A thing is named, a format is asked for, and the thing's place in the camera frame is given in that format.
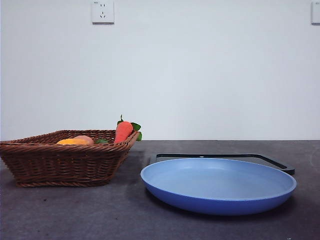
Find blue round plate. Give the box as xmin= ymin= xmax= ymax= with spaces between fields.
xmin=139 ymin=157 xmax=298 ymax=217

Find yellow corn cob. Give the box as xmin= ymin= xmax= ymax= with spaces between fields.
xmin=56 ymin=138 xmax=88 ymax=146

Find brown wicker basket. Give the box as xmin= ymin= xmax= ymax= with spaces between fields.
xmin=0 ymin=129 xmax=141 ymax=188

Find orange toy carrot green leaves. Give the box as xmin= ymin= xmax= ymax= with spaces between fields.
xmin=113 ymin=114 xmax=143 ymax=144

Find brown egg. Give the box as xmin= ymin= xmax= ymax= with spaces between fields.
xmin=73 ymin=135 xmax=95 ymax=146

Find black tray with handle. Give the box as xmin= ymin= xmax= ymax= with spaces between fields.
xmin=147 ymin=153 xmax=296 ymax=176

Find white wall socket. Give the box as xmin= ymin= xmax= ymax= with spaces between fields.
xmin=91 ymin=0 xmax=115 ymax=25

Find white wall plate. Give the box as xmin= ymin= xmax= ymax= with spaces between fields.
xmin=311 ymin=1 xmax=320 ymax=25

